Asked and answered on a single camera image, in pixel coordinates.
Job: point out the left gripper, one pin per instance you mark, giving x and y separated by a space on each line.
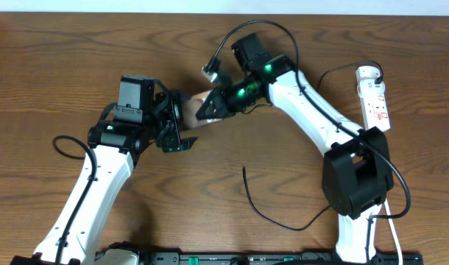
171 125

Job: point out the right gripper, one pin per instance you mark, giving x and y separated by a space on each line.
218 97

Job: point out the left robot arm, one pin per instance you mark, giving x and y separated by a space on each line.
146 113

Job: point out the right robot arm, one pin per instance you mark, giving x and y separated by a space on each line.
357 171

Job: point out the white power strip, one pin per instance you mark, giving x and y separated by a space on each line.
372 98

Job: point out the black mounting rail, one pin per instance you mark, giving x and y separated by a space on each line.
126 253

